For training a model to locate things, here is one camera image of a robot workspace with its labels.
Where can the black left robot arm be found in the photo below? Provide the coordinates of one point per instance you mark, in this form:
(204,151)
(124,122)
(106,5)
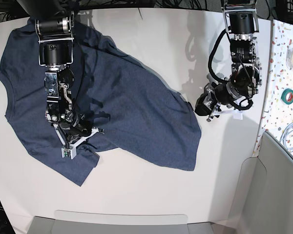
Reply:
(241,26)

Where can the grey panel at bottom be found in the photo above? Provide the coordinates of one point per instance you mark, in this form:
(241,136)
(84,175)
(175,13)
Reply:
(68,222)

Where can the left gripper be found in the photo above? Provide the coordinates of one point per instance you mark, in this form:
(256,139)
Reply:
(221,99)

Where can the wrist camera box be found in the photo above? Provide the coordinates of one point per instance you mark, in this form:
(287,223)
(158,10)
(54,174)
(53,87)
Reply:
(238,116)
(69,152)

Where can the grey panel at right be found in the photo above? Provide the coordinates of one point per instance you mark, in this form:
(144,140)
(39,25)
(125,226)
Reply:
(263,201)

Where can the green tape roll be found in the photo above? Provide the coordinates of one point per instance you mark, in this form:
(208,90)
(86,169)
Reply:
(287,96)

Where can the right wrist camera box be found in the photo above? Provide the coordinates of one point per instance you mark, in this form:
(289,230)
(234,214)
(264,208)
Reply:
(69,152)

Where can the terrazzo patterned side surface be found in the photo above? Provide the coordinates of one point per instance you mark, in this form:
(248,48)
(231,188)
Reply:
(277,117)

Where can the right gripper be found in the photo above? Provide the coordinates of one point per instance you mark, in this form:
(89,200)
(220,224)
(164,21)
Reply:
(69,134)

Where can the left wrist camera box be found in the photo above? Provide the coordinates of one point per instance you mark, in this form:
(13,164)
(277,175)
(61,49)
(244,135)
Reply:
(238,116)

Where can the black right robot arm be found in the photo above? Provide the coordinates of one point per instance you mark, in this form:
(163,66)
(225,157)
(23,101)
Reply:
(54,25)

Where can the grey panel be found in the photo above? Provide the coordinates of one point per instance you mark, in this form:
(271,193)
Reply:
(263,201)
(68,222)

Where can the dark blue t-shirt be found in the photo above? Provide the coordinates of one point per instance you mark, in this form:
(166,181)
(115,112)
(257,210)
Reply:
(136,111)

